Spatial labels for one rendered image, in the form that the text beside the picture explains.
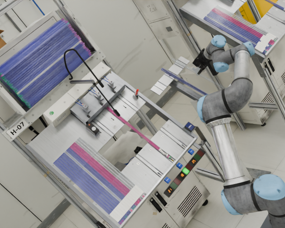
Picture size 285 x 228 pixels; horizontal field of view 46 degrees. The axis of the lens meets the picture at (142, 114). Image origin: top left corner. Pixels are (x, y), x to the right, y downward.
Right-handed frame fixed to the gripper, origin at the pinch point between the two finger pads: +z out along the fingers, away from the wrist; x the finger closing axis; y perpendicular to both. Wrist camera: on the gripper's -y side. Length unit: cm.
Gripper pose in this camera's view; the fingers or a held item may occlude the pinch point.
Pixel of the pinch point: (199, 73)
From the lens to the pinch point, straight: 215.4
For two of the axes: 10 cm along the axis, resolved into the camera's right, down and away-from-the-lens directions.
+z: -2.2, 3.8, 9.0
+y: -7.7, -6.3, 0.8
